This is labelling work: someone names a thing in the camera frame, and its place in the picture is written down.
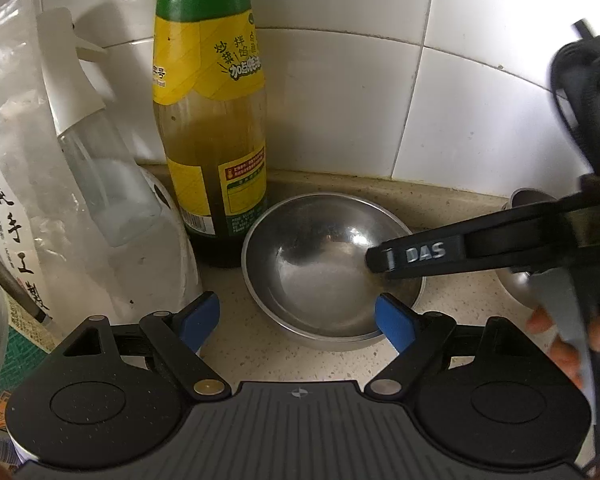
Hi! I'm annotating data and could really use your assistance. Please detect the clear plastic bag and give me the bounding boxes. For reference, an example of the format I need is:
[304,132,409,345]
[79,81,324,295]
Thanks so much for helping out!
[0,0,191,331]

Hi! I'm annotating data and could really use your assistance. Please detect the green yellow label bottle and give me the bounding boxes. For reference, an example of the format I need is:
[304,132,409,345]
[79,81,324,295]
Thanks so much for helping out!
[152,0,269,268]

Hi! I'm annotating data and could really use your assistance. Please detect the white clear spray bottle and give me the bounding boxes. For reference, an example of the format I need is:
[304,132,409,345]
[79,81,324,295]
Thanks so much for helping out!
[35,7,163,248]

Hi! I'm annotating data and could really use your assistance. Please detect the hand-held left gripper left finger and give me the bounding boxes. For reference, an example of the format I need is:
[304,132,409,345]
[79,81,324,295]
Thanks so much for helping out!
[55,291,232,402]

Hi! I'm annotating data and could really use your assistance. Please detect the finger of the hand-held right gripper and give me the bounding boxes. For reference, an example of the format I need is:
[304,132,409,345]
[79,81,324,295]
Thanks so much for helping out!
[365,191,586,282]

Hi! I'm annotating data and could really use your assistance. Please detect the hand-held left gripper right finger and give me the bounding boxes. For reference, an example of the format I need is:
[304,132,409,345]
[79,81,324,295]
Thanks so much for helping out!
[364,294,551,402]

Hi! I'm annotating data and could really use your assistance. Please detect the person's right hand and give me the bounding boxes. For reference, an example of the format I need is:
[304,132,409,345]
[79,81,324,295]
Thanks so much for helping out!
[526,306,583,388]

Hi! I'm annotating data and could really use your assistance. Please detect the grey stick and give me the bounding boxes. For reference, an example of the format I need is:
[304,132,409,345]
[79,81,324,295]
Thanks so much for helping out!
[0,234,56,328]

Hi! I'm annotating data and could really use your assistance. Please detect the white round container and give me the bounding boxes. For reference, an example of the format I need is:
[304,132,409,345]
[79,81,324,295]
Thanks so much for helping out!
[130,165,204,321]

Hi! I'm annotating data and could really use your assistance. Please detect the steel bowl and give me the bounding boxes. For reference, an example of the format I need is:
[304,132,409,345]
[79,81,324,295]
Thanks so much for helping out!
[241,192,427,352]
[495,187,556,311]

